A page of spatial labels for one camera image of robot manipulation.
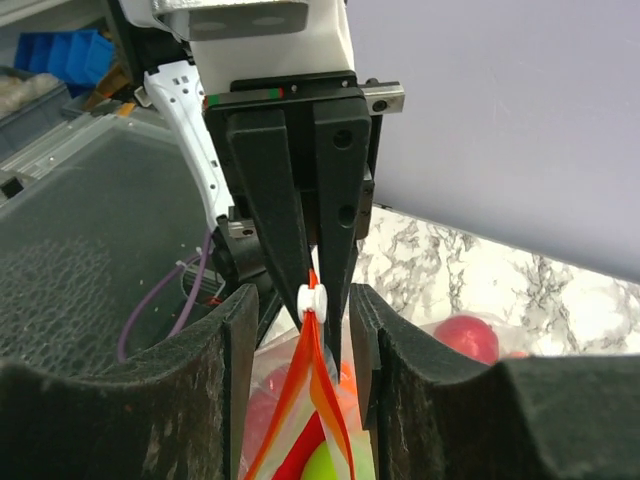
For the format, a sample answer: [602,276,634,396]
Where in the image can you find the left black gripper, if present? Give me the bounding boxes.
[203,72,405,365]

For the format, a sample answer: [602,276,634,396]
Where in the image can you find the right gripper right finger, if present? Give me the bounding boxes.
[349,284,639,479]

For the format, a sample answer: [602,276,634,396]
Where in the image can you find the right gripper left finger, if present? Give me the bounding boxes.
[1,285,259,479]

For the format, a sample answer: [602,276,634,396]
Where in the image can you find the red apple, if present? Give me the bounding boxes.
[433,314,500,365]

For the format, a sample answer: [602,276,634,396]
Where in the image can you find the green fruit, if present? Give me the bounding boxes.
[302,429,376,480]

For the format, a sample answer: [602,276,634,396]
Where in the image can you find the red bell pepper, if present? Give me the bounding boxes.
[273,412,325,480]

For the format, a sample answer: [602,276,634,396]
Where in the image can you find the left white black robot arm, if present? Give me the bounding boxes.
[144,61,405,356]

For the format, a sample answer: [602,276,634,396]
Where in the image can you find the blue storage bins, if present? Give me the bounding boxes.
[13,29,115,97]

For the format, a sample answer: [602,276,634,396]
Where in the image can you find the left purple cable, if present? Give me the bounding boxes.
[115,227,216,364]

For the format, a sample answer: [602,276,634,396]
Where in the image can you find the aluminium frame rail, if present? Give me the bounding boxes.
[0,107,176,211]

